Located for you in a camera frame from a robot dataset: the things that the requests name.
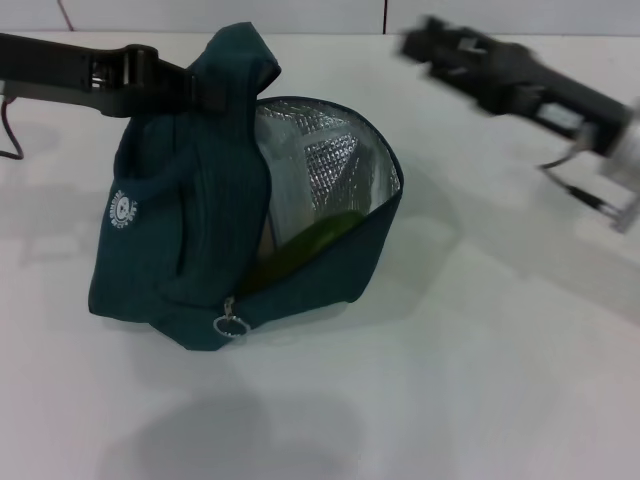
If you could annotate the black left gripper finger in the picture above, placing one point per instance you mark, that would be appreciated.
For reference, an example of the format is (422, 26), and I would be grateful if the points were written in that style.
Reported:
(210, 95)

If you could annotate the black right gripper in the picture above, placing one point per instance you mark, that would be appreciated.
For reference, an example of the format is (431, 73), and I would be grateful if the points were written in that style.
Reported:
(550, 95)

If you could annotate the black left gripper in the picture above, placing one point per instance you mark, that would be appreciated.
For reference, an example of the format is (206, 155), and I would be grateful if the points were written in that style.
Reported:
(50, 67)

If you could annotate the dark teal insulated lunch bag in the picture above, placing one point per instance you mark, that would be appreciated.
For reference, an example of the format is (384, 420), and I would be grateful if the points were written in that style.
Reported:
(200, 225)

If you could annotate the green cucumber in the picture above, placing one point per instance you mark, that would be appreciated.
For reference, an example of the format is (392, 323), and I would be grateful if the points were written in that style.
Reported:
(310, 240)

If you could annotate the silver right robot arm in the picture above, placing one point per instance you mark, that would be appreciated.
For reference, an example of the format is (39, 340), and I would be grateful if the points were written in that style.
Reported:
(625, 150)

